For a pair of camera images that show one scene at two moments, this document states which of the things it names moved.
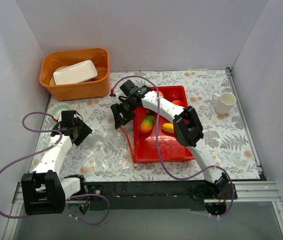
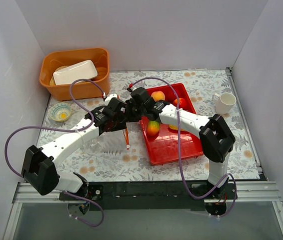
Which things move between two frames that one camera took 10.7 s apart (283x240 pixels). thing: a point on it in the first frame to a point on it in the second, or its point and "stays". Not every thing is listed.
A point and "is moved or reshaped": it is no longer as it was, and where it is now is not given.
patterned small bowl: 56,110 stays
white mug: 224,103 stays
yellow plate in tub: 52,81 stays
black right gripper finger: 127,116 to 143,113
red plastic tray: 145,143 is moved or reshaped
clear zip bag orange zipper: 101,154 is moved or reshaped
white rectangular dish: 76,73 stays
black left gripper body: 80,132 to 121,120
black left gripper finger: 77,136 to 110,125
